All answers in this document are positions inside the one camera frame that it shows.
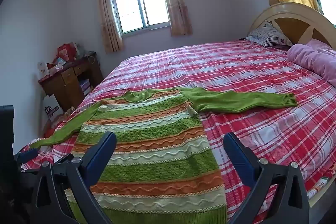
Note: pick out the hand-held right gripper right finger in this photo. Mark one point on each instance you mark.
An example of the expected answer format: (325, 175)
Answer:
(237, 158)

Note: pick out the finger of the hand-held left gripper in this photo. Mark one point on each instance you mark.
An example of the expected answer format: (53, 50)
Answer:
(27, 155)

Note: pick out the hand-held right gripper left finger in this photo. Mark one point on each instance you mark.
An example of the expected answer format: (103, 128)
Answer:
(101, 157)

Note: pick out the green orange striped sweater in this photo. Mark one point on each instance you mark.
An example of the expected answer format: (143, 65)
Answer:
(157, 148)

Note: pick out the white paper bag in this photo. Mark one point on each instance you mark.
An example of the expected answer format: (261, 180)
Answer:
(52, 109)

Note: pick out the stack of books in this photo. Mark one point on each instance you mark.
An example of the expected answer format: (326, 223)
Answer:
(86, 87)

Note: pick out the wooden desk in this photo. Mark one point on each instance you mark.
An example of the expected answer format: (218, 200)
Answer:
(65, 85)

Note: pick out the pink box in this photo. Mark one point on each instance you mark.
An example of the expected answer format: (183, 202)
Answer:
(56, 69)

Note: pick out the bed with red plaid sheet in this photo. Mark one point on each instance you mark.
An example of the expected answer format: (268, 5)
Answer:
(249, 77)

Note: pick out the red gift box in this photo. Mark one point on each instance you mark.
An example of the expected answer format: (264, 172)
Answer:
(67, 52)

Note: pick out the purple blanket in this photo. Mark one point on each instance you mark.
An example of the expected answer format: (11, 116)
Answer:
(315, 58)

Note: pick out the patterned pillow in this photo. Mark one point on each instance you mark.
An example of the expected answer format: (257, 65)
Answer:
(270, 35)

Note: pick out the sliding window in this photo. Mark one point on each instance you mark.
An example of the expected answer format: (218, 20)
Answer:
(140, 3)

